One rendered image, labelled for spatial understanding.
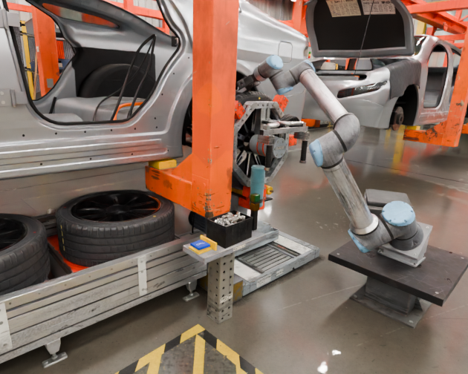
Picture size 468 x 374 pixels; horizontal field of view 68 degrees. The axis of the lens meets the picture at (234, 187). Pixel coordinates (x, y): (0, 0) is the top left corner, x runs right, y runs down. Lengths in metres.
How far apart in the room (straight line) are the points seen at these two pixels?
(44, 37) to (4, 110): 2.40
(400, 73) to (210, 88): 3.47
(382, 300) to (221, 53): 1.64
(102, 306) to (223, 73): 1.25
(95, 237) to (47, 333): 0.47
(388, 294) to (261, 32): 1.93
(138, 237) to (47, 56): 2.75
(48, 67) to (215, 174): 2.79
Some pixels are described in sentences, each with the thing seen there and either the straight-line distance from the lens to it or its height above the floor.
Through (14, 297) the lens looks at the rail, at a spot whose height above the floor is 0.39.
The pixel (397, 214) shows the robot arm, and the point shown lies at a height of 0.61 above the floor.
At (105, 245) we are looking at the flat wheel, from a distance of 1.90.
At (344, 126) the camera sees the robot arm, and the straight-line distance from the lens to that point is 1.64.
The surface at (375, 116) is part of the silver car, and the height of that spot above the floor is 0.89.
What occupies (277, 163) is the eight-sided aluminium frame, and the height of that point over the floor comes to 0.70.
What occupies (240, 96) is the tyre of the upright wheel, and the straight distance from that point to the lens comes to 2.20.
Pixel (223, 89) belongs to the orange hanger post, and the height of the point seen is 1.19.
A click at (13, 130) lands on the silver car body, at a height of 0.97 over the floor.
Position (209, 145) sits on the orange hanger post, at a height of 0.92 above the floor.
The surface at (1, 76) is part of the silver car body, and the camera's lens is 1.91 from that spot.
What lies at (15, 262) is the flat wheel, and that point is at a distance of 1.75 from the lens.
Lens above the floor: 1.23
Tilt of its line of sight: 17 degrees down
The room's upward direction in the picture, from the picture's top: 3 degrees clockwise
